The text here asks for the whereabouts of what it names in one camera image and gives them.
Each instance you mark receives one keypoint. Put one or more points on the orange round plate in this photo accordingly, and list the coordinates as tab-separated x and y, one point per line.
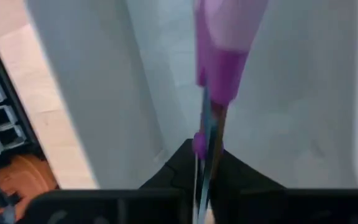
30	177

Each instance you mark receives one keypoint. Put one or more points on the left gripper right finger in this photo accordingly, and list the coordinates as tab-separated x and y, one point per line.
275	207

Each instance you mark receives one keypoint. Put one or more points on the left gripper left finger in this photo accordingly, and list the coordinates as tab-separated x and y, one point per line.
110	207

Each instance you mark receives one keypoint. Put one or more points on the grey plastic bin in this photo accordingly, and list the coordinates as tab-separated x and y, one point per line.
120	93

